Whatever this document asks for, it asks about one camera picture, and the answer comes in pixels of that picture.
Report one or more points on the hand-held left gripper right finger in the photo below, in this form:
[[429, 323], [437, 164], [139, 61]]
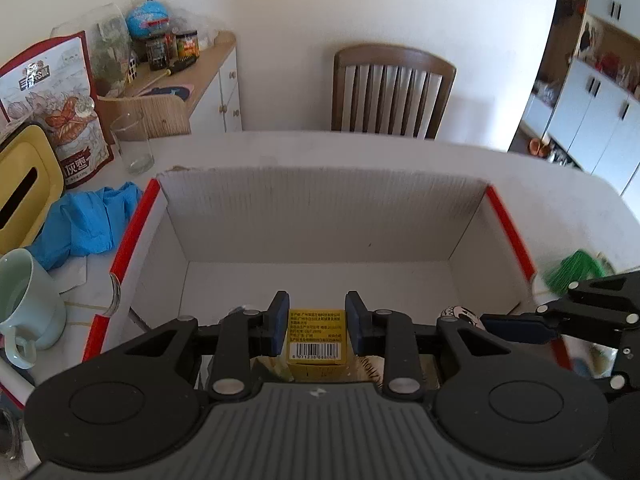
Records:
[[356, 325]]

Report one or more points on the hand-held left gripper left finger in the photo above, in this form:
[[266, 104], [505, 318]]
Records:
[[278, 325]]

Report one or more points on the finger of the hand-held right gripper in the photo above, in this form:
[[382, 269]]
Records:
[[622, 367], [520, 329]]

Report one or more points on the small yellow carton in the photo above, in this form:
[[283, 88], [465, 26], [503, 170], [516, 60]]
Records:
[[316, 340]]

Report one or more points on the white cardboard box red edges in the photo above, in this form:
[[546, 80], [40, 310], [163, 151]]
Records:
[[320, 220]]

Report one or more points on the white round patterned object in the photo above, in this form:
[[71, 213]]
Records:
[[462, 314]]

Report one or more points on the green brush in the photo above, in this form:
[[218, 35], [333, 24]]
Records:
[[570, 270]]

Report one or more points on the orange shoes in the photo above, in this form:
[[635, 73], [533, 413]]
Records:
[[539, 146]]

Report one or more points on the blue cloth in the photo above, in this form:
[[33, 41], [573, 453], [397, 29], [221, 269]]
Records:
[[80, 225]]

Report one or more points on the clear drinking glass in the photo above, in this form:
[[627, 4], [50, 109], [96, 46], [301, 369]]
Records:
[[131, 145]]

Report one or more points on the light wooden chair back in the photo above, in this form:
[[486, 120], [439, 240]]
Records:
[[155, 117]]

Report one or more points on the white sideboard with wooden top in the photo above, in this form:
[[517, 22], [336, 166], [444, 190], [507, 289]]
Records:
[[220, 85]]

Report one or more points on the pale green mug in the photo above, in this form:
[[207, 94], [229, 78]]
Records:
[[30, 305]]

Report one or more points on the pink and blue mouse pad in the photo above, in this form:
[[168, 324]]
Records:
[[170, 91]]

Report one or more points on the dark wooden chair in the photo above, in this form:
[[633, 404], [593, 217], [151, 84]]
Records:
[[395, 55]]

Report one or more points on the black yellow screwdriver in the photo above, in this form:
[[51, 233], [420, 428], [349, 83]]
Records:
[[181, 65]]

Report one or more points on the dark glass jar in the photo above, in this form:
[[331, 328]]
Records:
[[158, 54]]

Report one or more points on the puzzle cube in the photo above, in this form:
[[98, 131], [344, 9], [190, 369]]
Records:
[[131, 66]]

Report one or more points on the yellow tissue box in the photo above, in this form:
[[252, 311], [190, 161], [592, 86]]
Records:
[[25, 160]]

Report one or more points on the red snack bag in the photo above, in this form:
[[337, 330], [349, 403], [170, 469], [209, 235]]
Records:
[[65, 110]]

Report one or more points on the clear plastic bag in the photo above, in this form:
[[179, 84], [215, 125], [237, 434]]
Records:
[[205, 30]]

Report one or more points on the clear bag with greenery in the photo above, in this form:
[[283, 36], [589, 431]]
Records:
[[107, 50]]

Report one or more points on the blue globe ball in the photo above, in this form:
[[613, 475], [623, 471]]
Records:
[[147, 17]]

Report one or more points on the grey blue wall cabinet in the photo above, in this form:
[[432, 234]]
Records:
[[595, 110]]

